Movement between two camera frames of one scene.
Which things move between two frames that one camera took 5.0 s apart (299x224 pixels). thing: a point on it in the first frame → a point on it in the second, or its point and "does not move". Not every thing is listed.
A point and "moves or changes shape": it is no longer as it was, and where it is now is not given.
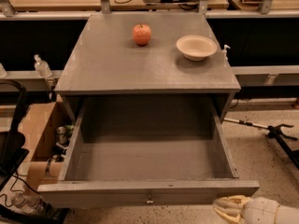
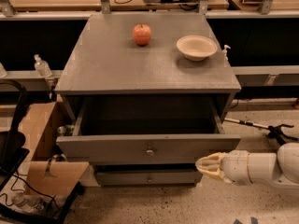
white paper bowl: (196, 47) does not move
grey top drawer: (146, 153) moves or changes shape
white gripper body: (261, 211) → (235, 166)
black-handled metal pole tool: (275, 131) does not move
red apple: (141, 35) does not move
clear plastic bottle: (41, 67) does not move
